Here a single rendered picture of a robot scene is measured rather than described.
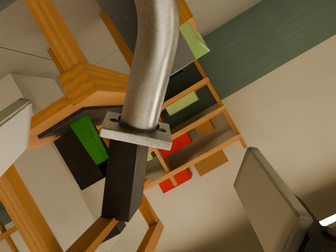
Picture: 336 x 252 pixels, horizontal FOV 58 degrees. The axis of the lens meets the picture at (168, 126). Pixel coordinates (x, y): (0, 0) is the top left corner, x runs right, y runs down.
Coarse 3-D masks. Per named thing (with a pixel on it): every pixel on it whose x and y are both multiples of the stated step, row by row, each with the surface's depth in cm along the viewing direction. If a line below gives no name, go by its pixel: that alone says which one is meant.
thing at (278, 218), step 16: (256, 160) 17; (240, 176) 19; (256, 176) 17; (272, 176) 15; (240, 192) 18; (256, 192) 16; (272, 192) 15; (288, 192) 14; (256, 208) 16; (272, 208) 14; (288, 208) 13; (304, 208) 13; (256, 224) 16; (272, 224) 14; (288, 224) 13; (304, 224) 12; (272, 240) 14; (288, 240) 13
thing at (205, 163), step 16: (208, 80) 542; (176, 96) 549; (192, 96) 553; (160, 112) 591; (224, 112) 542; (208, 128) 556; (176, 144) 566; (224, 144) 543; (160, 160) 567; (192, 160) 554; (208, 160) 561; (224, 160) 559; (176, 176) 572
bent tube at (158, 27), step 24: (144, 0) 20; (168, 0) 20; (144, 24) 21; (168, 24) 21; (144, 48) 21; (168, 48) 21; (144, 72) 22; (168, 72) 22; (144, 96) 22; (120, 120) 24; (144, 120) 23; (144, 144) 23; (168, 144) 23
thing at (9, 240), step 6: (0, 204) 565; (0, 210) 559; (0, 222) 591; (0, 228) 589; (12, 228) 549; (0, 234) 520; (6, 234) 531; (0, 240) 519; (6, 240) 589; (12, 240) 595; (12, 246) 588
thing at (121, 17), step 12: (0, 0) 24; (12, 0) 24; (108, 0) 24; (120, 0) 24; (132, 0) 24; (108, 12) 25; (120, 12) 25; (132, 12) 25; (120, 24) 25; (132, 24) 25; (132, 36) 25; (180, 36) 26; (132, 48) 26; (180, 48) 26; (180, 60) 26; (192, 60) 26
